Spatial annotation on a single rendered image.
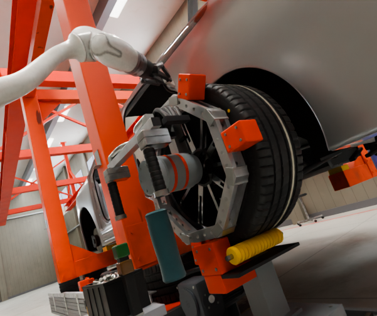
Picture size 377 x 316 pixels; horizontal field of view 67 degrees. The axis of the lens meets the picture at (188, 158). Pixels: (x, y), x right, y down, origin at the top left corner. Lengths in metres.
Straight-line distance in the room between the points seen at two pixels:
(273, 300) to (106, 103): 1.26
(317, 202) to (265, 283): 5.16
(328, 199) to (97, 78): 5.18
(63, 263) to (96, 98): 2.07
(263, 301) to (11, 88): 1.06
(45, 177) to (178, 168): 2.61
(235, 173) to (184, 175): 0.22
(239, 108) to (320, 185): 5.29
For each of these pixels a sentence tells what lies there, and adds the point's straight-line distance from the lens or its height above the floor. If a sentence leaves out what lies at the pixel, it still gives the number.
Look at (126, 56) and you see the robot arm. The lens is 1.06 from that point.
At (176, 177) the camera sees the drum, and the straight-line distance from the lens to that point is 1.01.
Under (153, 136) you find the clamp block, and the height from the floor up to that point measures 0.92.
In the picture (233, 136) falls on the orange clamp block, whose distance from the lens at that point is 0.87.
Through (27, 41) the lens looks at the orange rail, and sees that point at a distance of 3.67.
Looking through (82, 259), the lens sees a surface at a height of 0.68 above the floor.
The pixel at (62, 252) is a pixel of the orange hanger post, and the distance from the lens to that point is 3.36.
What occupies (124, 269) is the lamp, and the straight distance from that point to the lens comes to 0.93.
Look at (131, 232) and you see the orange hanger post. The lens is 1.48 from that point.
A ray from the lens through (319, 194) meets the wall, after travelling 6.23.
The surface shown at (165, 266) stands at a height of 0.54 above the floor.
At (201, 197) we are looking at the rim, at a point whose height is 0.74.
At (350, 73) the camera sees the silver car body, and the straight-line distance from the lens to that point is 1.17.
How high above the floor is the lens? 0.64
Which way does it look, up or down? 13 degrees up
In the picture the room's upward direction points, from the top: 19 degrees counter-clockwise
